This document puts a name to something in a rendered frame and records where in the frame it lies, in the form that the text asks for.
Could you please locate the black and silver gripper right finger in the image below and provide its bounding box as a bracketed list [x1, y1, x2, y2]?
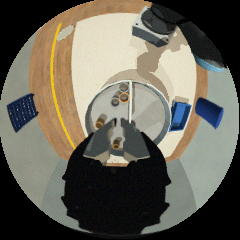
[121, 118, 171, 186]

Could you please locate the blue crate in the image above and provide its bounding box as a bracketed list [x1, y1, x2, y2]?
[168, 100, 192, 132]

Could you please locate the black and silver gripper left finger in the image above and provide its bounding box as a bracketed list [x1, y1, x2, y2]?
[62, 118, 117, 181]

